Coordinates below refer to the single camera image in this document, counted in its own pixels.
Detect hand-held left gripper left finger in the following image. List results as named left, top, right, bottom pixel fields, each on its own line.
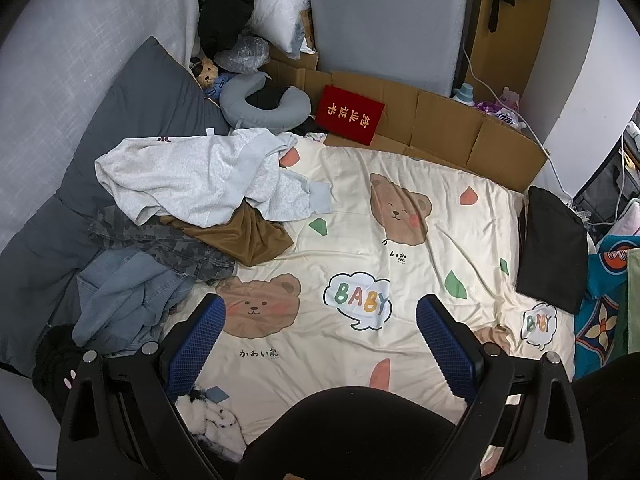
left=57, top=293, right=228, bottom=480

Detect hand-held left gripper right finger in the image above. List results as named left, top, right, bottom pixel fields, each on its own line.
left=416, top=294, right=583, bottom=480

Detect light grey printed sweatshirt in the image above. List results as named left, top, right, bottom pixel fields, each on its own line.
left=95, top=127, right=332, bottom=228

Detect white black furry cloth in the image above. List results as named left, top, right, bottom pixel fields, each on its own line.
left=175, top=385, right=246, bottom=463

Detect blue denim jeans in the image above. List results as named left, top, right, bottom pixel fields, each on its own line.
left=72, top=250, right=198, bottom=361

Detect camouflage pants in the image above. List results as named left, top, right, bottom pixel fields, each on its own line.
left=89, top=205, right=236, bottom=283

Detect brown shirt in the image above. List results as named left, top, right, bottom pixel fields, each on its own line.
left=160, top=202, right=295, bottom=267

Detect person's left leg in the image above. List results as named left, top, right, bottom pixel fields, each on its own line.
left=240, top=385, right=471, bottom=480

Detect person's leg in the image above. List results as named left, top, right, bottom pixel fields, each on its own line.
left=240, top=385, right=471, bottom=480
left=570, top=357, right=640, bottom=480

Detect black paw print sock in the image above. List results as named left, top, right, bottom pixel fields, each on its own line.
left=32, top=325, right=88, bottom=421

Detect black folded cloth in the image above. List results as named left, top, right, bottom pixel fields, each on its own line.
left=515, top=186, right=588, bottom=315

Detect cream bear print blanket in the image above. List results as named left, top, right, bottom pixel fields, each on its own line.
left=172, top=132, right=576, bottom=466

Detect teal and orange garment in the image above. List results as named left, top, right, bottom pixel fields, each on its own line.
left=574, top=234, right=640, bottom=381

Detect person's right leg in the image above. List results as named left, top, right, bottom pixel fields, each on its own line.
left=570, top=357, right=640, bottom=480

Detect pale green cloth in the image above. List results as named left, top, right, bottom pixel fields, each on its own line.
left=615, top=250, right=640, bottom=356

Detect flattened cardboard box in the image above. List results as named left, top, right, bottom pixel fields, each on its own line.
left=262, top=52, right=548, bottom=193

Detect pink white cloth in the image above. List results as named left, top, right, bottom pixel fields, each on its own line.
left=612, top=199, right=640, bottom=237

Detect dark storage box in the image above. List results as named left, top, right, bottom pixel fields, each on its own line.
left=572, top=150, right=640, bottom=226

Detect dark grey pillow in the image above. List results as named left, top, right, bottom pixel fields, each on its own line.
left=0, top=36, right=236, bottom=376

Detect grey neck pillow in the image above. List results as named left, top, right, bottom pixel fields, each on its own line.
left=220, top=71, right=312, bottom=133

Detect purple packet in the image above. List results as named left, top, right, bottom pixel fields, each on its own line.
left=475, top=100, right=521, bottom=128

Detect red velvet certificate folder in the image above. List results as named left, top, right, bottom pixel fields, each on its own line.
left=314, top=85, right=386, bottom=147

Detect small teddy bear toy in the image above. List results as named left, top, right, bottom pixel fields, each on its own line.
left=192, top=57, right=221, bottom=88

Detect clear plastic bag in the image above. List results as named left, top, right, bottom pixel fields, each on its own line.
left=215, top=35, right=271, bottom=73

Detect brown wooden board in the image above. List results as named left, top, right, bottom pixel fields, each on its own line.
left=472, top=0, right=556, bottom=103

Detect grey mattress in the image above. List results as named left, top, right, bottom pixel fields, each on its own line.
left=306, top=0, right=481, bottom=98

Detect light grey upholstered headboard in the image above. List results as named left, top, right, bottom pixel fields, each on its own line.
left=0, top=0, right=201, bottom=256

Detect black garment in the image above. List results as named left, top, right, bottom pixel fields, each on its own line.
left=199, top=0, right=301, bottom=56

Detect white pillow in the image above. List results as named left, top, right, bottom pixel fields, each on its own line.
left=249, top=0, right=313, bottom=58

